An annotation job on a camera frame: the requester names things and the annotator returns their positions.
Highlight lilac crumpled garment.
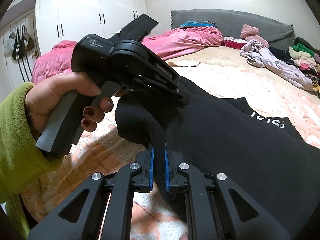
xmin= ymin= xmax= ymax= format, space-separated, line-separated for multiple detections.
xmin=240 ymin=40 xmax=314 ymax=93

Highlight black KISS garment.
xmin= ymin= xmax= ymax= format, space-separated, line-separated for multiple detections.
xmin=115 ymin=77 xmax=319 ymax=239

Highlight green fleece sleeve forearm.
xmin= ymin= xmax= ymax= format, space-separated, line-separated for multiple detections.
xmin=1 ymin=82 xmax=62 ymax=239

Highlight pink quilt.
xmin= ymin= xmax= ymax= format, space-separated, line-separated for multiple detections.
xmin=31 ymin=26 xmax=223 ymax=85

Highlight dark red garment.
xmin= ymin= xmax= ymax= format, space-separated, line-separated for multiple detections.
xmin=223 ymin=36 xmax=248 ymax=50

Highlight blue cloth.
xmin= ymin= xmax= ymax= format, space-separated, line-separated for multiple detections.
xmin=180 ymin=21 xmax=216 ymax=29

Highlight grey headboard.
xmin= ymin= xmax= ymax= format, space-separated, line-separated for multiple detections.
xmin=171 ymin=9 xmax=296 ymax=45

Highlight orange white plaid blanket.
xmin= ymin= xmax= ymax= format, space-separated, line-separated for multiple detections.
xmin=21 ymin=63 xmax=319 ymax=239

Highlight folded clothes pile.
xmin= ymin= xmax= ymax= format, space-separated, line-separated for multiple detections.
xmin=269 ymin=37 xmax=319 ymax=96

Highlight beige bed sheet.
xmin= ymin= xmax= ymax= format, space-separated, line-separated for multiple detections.
xmin=164 ymin=45 xmax=253 ymax=68

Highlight hanging bags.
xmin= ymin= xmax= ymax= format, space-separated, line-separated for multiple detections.
xmin=4 ymin=21 xmax=37 ymax=82

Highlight pink knitted garment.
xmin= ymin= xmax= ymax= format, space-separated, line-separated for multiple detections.
xmin=240 ymin=24 xmax=269 ymax=48

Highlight white wardrobe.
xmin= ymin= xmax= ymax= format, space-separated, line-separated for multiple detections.
xmin=35 ymin=0 xmax=148 ymax=55

